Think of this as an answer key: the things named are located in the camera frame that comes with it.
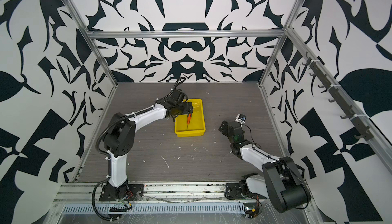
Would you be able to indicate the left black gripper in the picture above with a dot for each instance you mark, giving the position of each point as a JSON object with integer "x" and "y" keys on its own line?
{"x": 188, "y": 110}

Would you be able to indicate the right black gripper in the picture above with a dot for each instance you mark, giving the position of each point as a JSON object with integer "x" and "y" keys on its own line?
{"x": 223, "y": 126}

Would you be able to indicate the orange handled screwdriver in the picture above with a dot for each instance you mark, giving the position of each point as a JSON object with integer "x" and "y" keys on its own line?
{"x": 189, "y": 117}

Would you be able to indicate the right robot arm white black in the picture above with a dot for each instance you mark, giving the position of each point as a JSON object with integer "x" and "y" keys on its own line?
{"x": 280, "y": 180}

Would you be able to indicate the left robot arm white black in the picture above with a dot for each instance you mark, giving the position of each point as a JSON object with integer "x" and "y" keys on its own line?
{"x": 117, "y": 139}

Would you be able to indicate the yellow plastic bin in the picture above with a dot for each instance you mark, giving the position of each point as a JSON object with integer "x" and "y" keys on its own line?
{"x": 197, "y": 125}

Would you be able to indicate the small green circuit board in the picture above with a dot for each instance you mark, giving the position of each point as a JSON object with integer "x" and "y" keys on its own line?
{"x": 251, "y": 212}

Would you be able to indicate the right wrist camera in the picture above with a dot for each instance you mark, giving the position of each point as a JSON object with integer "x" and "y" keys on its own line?
{"x": 241, "y": 118}

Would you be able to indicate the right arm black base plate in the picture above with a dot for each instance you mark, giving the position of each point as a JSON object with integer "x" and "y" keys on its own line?
{"x": 240, "y": 191}

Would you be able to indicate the white slotted cable duct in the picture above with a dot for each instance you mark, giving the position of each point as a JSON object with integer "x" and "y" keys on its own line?
{"x": 175, "y": 208}

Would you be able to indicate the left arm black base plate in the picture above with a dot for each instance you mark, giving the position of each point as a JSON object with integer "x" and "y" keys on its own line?
{"x": 128, "y": 192}

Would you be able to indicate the aluminium front rail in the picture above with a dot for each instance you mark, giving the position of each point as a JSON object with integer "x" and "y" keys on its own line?
{"x": 167, "y": 192}

